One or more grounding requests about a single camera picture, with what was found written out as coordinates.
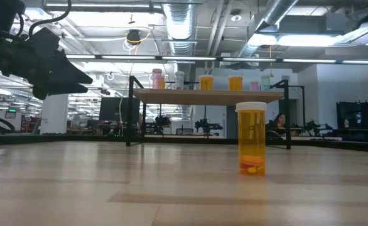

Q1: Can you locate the silver round air duct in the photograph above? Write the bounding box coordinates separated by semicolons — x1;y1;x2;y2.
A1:
161;2;198;83

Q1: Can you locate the black computer monitor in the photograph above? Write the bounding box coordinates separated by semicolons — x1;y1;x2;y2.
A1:
98;97;141;124

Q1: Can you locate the black equipment cabinet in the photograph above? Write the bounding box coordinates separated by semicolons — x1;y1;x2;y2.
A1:
336;99;368;142

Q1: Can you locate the medium orange pill bottle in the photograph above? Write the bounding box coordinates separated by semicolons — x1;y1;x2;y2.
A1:
235;101;268;176

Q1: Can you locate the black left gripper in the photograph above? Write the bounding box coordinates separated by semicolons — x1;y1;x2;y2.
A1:
0;34;94;100

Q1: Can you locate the wooden shelf with black legs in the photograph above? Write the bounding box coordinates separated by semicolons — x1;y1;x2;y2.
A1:
126;75;291;151

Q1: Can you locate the black ceiling-hung device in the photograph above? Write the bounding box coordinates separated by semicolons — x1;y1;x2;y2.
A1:
126;29;143;46

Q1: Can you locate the large orange pill bottle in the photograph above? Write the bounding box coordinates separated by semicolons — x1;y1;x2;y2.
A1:
198;74;215;91
227;74;244;91

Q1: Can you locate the silver spiral air duct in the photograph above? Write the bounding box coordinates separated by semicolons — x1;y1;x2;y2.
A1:
235;0;300;62

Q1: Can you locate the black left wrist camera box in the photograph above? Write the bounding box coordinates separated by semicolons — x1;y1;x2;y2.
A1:
26;26;61;57

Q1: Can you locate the teal bottle with pink pills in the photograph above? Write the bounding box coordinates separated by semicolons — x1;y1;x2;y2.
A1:
175;70;185;90

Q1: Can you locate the white building column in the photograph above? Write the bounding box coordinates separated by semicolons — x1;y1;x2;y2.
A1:
40;94;69;134

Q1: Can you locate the teal bottle with white pills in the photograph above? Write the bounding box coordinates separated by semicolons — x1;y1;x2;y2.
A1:
261;75;271;92

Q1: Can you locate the seated person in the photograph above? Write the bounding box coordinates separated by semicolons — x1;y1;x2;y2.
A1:
273;113;287;139

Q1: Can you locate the black metal mounting frame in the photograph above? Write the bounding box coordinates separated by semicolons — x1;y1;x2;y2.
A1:
265;136;368;151
0;133;127;146

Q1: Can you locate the long suspended light rail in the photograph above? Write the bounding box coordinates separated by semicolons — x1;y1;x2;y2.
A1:
66;52;368;65

